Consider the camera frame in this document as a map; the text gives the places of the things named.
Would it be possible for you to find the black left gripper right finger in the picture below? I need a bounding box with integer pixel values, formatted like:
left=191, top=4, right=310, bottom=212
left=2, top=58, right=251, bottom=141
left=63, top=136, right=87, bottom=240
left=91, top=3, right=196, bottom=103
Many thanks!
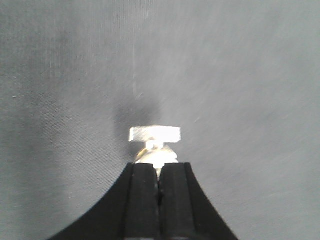
left=159, top=163, right=237, bottom=240

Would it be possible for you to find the white metal valve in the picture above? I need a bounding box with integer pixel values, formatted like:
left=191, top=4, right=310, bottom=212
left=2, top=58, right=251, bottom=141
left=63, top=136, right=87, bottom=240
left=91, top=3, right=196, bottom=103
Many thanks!
left=128, top=125, right=181, bottom=177

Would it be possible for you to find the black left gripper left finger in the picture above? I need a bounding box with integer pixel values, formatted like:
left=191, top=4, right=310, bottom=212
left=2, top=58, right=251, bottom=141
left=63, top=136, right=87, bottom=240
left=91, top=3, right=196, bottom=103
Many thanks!
left=52, top=163, right=160, bottom=240

